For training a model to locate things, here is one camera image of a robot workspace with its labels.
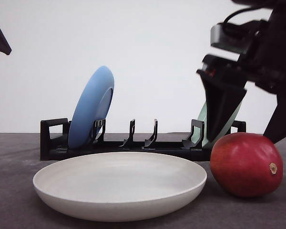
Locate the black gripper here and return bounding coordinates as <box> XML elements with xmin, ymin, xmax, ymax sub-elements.
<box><xmin>197</xmin><ymin>0</ymin><xmax>286</xmax><ymax>144</ymax></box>

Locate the blue plate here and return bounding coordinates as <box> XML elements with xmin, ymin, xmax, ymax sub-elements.
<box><xmin>69</xmin><ymin>66</ymin><xmax>115</xmax><ymax>149</ymax></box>

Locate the red pomegranate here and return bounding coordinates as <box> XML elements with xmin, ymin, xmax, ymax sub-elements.
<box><xmin>210</xmin><ymin>132</ymin><xmax>284</xmax><ymax>197</ymax></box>

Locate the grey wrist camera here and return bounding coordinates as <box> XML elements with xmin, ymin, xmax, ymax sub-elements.
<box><xmin>211</xmin><ymin>20</ymin><xmax>268</xmax><ymax>54</ymax></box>

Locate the green plate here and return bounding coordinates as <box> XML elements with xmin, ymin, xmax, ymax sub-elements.
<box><xmin>192</xmin><ymin>101</ymin><xmax>242</xmax><ymax>147</ymax></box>

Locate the black camera cable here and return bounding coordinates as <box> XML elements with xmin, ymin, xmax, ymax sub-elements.
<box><xmin>223</xmin><ymin>7</ymin><xmax>262</xmax><ymax>23</ymax></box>

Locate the black dish rack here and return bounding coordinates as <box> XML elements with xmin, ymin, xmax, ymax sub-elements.
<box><xmin>41</xmin><ymin>118</ymin><xmax>246</xmax><ymax>161</ymax></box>

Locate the white plate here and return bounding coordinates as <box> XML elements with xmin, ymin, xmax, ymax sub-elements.
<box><xmin>33</xmin><ymin>152</ymin><xmax>207</xmax><ymax>222</ymax></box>

